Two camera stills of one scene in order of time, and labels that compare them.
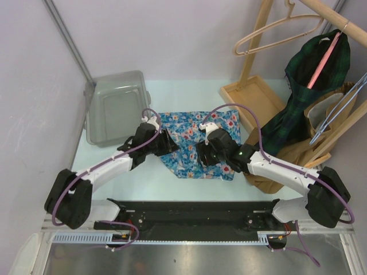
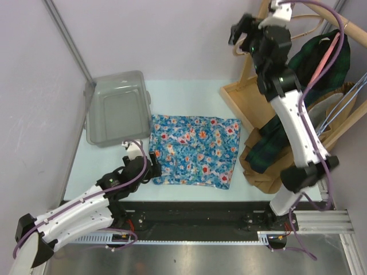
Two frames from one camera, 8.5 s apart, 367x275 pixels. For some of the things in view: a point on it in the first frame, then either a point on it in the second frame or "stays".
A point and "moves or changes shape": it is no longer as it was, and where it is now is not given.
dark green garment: [288, 125] stays
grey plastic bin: [114, 105] stays
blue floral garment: [182, 128] moves or changes shape
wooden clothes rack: [258, 103] stays
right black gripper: [202, 149] to [248, 25]
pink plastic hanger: [322, 64] stays
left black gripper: [168, 144] to [155, 170]
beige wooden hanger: [289, 4] stays
